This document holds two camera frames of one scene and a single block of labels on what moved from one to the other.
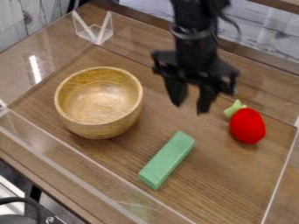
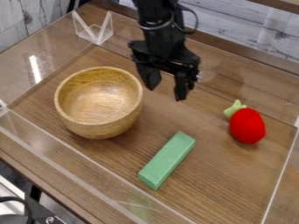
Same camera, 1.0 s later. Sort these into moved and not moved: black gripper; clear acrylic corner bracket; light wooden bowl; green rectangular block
Moved: black gripper
Not moved: green rectangular block; clear acrylic corner bracket; light wooden bowl
